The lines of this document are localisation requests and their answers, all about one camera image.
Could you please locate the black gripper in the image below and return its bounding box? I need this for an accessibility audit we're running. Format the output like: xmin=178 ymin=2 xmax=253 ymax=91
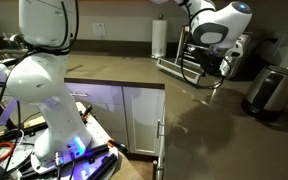
xmin=193 ymin=49 xmax=231 ymax=77

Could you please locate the silver toaster oven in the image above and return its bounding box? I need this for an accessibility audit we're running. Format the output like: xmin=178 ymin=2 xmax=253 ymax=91
xmin=177 ymin=26 xmax=246 ymax=77

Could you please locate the white robot base cart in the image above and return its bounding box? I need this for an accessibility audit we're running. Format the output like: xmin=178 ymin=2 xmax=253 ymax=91
xmin=9 ymin=68 xmax=118 ymax=180

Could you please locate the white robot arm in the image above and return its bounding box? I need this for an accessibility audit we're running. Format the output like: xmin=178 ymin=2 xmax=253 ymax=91
xmin=7 ymin=0 xmax=252 ymax=166

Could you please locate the white cabinet door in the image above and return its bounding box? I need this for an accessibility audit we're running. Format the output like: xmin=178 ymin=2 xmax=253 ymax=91
xmin=123 ymin=87 xmax=165 ymax=156

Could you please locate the white paper towel roll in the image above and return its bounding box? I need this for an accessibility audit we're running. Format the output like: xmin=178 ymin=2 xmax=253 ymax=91
xmin=151 ymin=14 xmax=167 ymax=58

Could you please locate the stainless steel electric kettle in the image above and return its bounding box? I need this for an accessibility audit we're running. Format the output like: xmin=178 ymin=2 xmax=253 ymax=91
xmin=241 ymin=66 xmax=288 ymax=121

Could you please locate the white cabinet drawer front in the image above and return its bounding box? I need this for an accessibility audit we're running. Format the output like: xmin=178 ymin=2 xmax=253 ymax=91
xmin=66 ymin=83 xmax=128 ymax=144

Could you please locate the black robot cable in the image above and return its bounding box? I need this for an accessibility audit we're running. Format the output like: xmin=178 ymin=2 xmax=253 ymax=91
xmin=179 ymin=6 xmax=228 ymax=90

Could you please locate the silver cabinet door handle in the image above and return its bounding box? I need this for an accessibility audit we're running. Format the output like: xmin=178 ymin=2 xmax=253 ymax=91
xmin=156 ymin=119 xmax=164 ymax=138

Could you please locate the silver lower cabinet handle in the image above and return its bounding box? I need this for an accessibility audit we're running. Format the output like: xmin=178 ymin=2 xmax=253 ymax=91
xmin=152 ymin=160 xmax=164 ymax=180

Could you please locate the white wall outlet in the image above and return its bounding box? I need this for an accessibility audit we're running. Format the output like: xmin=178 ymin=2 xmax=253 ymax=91
xmin=92 ymin=23 xmax=106 ymax=36

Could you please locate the black orange handled clamp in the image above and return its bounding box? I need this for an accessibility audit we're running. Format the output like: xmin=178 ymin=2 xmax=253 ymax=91
xmin=107 ymin=139 xmax=129 ymax=155

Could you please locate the silver drawer handle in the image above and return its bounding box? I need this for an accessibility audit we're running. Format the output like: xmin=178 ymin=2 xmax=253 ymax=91
xmin=70 ymin=92 xmax=88 ymax=97

